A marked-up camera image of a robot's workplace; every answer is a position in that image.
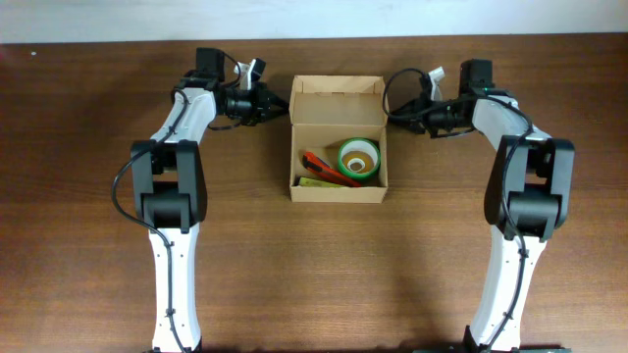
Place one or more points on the green tape roll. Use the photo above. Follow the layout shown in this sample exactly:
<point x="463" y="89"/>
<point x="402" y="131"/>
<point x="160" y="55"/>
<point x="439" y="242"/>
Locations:
<point x="360" y="144"/>

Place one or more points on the yellow clear tape roll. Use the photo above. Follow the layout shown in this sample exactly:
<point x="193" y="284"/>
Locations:
<point x="358" y="162"/>

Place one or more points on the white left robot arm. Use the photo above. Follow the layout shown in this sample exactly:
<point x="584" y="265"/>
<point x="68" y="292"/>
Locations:
<point x="168" y="183"/>

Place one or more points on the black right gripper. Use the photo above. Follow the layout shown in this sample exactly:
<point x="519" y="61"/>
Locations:
<point x="417" y="119"/>

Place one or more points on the yellow highlighter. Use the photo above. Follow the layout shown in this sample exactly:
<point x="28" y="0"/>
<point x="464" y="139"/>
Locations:
<point x="304" y="181"/>

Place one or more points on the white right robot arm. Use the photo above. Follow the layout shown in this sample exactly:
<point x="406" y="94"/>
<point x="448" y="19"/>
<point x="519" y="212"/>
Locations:
<point x="527" y="196"/>

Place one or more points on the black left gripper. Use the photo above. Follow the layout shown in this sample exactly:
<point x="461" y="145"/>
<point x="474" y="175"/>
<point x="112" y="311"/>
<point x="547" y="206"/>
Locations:
<point x="262" y="106"/>

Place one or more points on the cardboard box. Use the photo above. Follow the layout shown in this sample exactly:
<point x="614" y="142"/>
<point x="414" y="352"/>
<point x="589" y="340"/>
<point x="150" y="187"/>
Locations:
<point x="325" y="112"/>

